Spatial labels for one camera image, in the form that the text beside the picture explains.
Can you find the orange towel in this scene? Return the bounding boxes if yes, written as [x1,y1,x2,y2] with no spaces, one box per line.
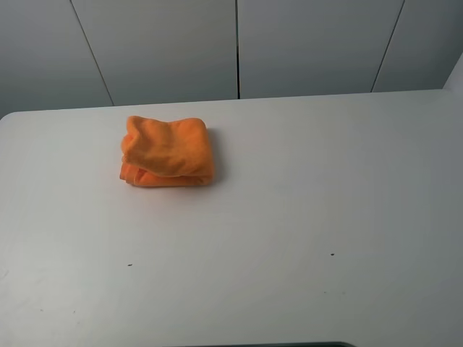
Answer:
[119,116,215,187]

